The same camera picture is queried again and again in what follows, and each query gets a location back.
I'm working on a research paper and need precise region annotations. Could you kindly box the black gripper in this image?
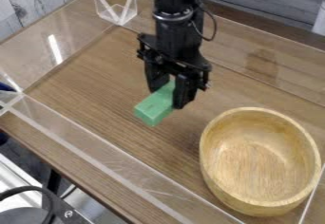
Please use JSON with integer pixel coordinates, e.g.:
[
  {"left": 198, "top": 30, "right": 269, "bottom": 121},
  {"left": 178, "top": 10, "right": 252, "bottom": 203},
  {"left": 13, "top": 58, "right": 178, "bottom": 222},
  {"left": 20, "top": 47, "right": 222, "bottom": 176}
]
[{"left": 138, "top": 14, "right": 213, "bottom": 109}]

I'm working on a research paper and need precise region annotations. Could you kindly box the green rectangular block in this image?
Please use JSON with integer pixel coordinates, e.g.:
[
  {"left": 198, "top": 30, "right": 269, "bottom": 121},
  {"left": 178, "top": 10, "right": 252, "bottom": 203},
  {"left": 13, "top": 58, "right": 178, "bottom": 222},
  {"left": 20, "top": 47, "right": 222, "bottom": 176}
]
[{"left": 134, "top": 81, "right": 175, "bottom": 126}]

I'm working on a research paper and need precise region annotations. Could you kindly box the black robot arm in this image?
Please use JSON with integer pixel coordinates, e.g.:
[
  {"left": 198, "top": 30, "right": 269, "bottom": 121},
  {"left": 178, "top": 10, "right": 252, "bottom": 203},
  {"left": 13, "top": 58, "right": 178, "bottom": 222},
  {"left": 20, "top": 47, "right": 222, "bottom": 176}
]
[{"left": 138, "top": 0, "right": 213, "bottom": 109}]

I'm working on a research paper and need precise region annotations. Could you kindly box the brown wooden bowl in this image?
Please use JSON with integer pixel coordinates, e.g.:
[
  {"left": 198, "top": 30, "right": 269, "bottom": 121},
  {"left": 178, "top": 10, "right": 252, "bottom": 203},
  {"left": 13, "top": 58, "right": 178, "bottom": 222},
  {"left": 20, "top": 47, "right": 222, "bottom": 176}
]
[{"left": 199, "top": 107, "right": 321, "bottom": 216}]

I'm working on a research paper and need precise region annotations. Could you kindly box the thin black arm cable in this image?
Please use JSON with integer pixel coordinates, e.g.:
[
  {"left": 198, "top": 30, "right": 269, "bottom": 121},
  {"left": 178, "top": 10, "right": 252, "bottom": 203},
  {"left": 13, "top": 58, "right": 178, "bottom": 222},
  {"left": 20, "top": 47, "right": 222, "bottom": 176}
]
[{"left": 189, "top": 0, "right": 218, "bottom": 43}]

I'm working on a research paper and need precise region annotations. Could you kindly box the clear acrylic corner bracket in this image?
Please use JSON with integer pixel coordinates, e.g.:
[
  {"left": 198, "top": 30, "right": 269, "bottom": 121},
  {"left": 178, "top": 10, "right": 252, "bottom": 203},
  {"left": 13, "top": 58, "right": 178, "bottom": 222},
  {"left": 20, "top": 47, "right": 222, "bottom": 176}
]
[{"left": 94, "top": 0, "right": 138, "bottom": 26}]

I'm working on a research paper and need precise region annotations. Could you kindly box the clear acrylic barrier wall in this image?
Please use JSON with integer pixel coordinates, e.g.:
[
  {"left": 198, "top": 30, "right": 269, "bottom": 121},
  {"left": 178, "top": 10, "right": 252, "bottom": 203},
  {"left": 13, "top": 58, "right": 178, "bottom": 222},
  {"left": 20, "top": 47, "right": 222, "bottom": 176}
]
[{"left": 0, "top": 0, "right": 325, "bottom": 224}]

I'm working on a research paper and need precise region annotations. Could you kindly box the black cable bottom left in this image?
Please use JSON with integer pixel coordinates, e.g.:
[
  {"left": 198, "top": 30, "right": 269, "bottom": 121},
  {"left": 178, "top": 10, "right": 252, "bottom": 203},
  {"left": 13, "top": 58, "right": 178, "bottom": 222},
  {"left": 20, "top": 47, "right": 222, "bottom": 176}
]
[{"left": 0, "top": 185, "right": 59, "bottom": 224}]

